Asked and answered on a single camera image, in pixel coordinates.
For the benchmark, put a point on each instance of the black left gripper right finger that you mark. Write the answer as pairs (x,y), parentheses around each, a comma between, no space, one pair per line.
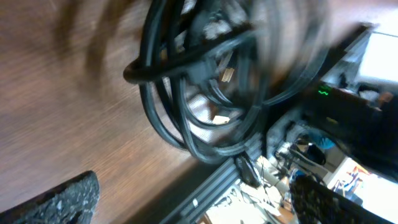
(314,203)

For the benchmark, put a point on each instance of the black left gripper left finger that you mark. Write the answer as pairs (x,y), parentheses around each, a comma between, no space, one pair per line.
(72,202)

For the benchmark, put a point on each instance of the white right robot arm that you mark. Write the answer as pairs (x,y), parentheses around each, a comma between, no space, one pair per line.
(364,130)

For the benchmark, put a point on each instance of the aluminium table frame rail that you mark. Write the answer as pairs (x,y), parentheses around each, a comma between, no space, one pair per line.
(191,209)

